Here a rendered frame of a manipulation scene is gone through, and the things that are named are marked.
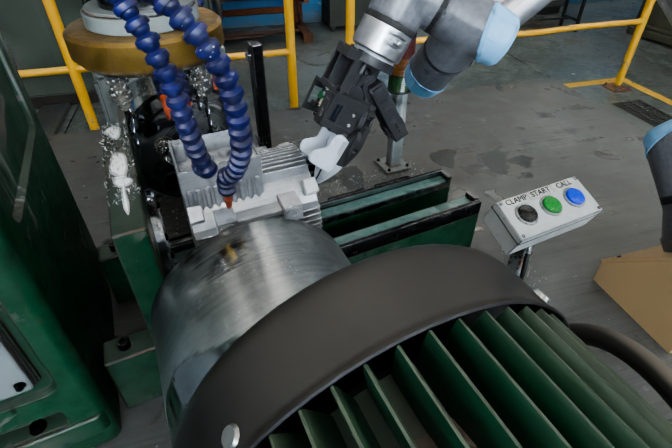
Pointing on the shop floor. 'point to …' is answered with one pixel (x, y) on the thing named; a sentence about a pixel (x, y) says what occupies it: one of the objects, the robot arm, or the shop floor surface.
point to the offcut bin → (331, 2)
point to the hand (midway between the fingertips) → (323, 176)
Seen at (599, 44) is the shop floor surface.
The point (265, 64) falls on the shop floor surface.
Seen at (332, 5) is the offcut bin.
